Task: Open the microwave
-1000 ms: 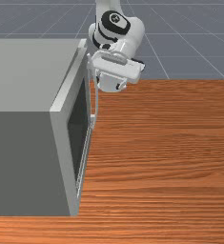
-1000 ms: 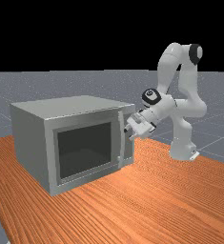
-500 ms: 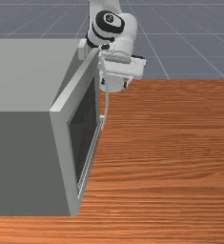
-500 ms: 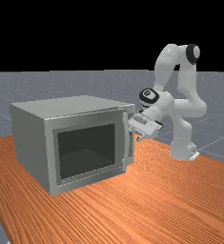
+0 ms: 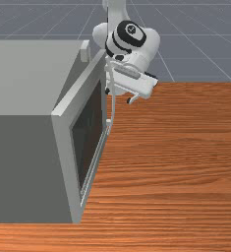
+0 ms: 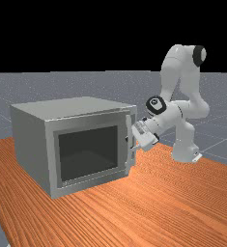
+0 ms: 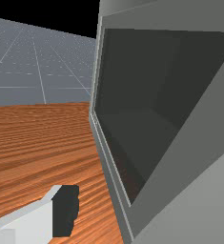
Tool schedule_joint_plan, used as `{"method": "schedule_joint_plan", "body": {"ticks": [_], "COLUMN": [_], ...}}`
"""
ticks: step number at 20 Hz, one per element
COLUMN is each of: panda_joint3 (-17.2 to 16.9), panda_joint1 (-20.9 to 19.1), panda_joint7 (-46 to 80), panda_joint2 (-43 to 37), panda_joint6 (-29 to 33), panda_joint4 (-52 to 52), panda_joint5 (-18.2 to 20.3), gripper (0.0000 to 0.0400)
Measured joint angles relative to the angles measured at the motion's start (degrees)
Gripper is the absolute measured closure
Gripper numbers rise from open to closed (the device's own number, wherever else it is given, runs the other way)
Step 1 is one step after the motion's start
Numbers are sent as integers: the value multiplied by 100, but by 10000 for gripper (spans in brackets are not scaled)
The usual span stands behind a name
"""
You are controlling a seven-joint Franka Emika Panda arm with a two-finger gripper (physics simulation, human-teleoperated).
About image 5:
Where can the grey microwave oven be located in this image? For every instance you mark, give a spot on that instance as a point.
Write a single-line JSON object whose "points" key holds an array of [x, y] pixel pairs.
{"points": [[31, 131]]}

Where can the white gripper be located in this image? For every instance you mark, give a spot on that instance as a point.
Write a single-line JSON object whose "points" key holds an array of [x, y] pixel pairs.
{"points": [[133, 80]]}

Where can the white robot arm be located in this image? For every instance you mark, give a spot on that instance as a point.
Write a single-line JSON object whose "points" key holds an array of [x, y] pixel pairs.
{"points": [[133, 32]]}

